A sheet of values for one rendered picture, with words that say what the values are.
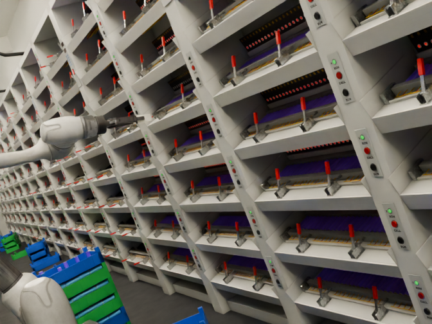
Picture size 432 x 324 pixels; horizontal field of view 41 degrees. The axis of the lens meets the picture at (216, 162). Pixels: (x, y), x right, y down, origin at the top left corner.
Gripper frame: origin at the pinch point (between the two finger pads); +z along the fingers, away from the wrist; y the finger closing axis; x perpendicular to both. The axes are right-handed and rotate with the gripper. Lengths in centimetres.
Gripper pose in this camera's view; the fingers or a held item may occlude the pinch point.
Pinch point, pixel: (142, 118)
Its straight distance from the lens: 242.3
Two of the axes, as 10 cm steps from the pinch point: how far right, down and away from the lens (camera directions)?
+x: -1.9, -9.8, 0.0
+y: 4.2, -0.8, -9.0
